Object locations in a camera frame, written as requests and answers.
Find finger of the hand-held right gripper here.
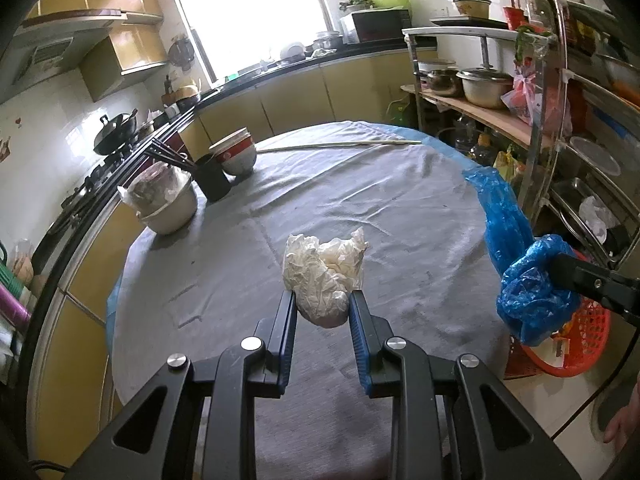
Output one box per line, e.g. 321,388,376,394
549,252,608,297

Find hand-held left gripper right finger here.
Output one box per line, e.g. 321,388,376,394
349,291,548,480

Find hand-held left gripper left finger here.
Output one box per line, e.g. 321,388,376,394
101,290,299,480

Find blue plastic bag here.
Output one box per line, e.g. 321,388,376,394
462,166,583,347

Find red plastic basket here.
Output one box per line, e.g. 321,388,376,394
507,250,613,378

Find white plastic bag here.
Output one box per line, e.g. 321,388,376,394
579,195,621,243
282,227,371,329

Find person's right hand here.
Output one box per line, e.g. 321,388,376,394
601,406,635,444

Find round clear food container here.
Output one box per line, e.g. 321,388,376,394
567,136,623,178

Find yellow plastic bag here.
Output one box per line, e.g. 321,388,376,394
492,145,526,183

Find grey tablecloth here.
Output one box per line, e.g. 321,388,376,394
112,122,516,480

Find clear plastic jug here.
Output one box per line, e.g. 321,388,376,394
452,115,478,153

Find black chopstick holder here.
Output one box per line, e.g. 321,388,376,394
192,155,232,202

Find blue table cover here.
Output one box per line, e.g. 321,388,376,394
104,120,488,376

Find pink plastic bag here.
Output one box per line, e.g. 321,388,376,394
500,67,573,136

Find plastic covered bowl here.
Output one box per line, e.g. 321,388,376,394
117,164,199,236

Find steel dish rack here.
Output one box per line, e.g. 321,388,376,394
525,0,640,271

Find long white stick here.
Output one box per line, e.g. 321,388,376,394
257,139,423,153

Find large steel pot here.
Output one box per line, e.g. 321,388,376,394
456,64,515,110

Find bundle of black chopsticks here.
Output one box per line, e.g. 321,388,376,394
145,137,198,171

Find small steel pot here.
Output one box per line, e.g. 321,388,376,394
426,69,463,97

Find bag of green vegetables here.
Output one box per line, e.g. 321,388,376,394
514,25,558,68

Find green plastic jug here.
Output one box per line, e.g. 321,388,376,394
387,97,416,128

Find yellow kitchen base cabinets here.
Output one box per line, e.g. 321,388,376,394
20,45,441,466

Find black gas stove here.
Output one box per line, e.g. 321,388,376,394
47,125,166,241

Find metal shelf rack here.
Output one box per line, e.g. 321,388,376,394
402,25,558,201

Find black wok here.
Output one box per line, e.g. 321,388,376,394
92,109,140,156

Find black induction cooker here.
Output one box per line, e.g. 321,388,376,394
430,16,511,31

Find clear plastic bottle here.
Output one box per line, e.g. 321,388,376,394
525,0,551,31

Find pink plastic item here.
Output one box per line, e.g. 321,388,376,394
0,285,31,326

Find enamel pot with lid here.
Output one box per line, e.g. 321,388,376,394
452,0,492,20

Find grey metal pot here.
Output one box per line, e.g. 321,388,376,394
314,31,346,51

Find hanging metal strainer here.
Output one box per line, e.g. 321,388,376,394
167,35,197,71

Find black microwave oven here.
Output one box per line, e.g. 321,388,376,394
340,7,413,45

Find window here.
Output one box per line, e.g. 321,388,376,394
162,0,333,83

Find range hood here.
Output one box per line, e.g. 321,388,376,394
10,7,128,96

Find black cable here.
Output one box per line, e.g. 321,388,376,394
547,325,640,441

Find yellow wall cabinet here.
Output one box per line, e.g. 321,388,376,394
35,0,168,103

